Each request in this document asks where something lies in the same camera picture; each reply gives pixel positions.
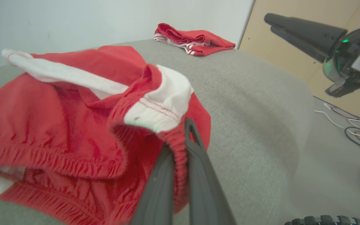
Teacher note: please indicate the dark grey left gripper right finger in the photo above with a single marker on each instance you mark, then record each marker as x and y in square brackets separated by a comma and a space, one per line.
[202, 193]

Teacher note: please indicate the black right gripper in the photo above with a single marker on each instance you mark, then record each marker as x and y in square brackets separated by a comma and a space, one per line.
[342, 65]

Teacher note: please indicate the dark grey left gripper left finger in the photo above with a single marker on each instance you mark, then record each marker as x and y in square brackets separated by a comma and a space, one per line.
[161, 193]

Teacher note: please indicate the red Bulls 23 jersey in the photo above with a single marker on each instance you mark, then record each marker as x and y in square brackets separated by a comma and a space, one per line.
[198, 39]

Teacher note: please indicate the red shorts with white trim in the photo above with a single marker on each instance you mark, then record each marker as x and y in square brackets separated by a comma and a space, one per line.
[58, 125]

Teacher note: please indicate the beige wooden panel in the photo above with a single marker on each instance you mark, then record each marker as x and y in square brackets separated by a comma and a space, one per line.
[292, 65]

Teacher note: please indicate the black treaded wheel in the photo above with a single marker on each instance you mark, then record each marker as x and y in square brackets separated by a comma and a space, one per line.
[323, 220]

